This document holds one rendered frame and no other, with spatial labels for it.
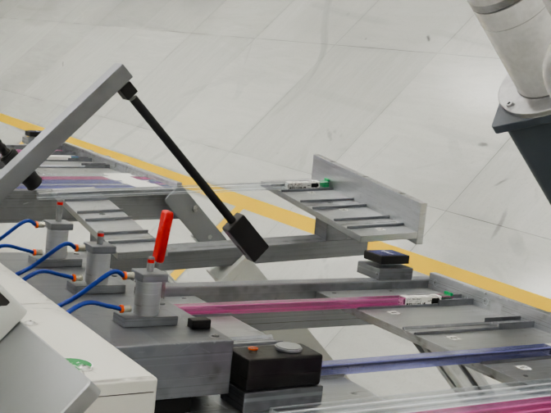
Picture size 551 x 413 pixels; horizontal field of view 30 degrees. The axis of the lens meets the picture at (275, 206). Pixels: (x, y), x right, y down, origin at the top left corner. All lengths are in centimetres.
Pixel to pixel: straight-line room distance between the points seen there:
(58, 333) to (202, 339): 14
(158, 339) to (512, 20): 94
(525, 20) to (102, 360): 106
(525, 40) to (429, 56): 192
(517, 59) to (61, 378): 127
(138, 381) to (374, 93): 291
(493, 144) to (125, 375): 236
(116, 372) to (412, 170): 242
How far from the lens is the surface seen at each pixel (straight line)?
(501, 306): 136
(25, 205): 197
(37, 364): 50
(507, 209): 272
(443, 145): 308
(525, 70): 167
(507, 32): 163
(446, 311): 133
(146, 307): 87
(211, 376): 86
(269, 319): 132
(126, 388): 68
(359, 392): 96
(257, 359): 86
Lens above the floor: 162
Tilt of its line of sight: 29 degrees down
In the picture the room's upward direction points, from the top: 38 degrees counter-clockwise
